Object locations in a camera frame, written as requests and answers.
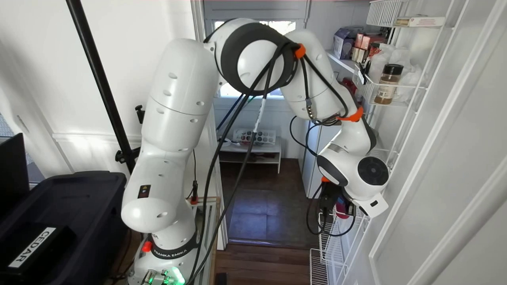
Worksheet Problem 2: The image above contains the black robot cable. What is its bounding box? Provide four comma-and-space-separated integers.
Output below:
187, 41, 358, 285

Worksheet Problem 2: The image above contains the white wire door rack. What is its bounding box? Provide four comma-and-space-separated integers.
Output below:
320, 0, 468, 285

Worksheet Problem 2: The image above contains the white panel door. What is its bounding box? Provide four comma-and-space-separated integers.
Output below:
343, 0, 507, 285

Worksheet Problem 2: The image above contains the black storage bin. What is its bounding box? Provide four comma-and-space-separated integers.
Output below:
0, 171, 127, 285

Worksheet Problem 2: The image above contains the black tripod pole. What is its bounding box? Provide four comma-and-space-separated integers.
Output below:
65, 0, 135, 171

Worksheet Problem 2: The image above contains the low white bench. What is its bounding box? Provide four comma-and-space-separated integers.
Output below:
221, 128, 282, 172

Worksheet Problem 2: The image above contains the spice jar brown lid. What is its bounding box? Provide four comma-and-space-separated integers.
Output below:
374, 63, 404, 104

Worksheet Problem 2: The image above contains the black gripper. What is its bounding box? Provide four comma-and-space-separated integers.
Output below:
319, 180, 355, 220

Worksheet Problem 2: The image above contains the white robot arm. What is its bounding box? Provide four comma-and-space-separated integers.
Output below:
121, 17, 390, 261

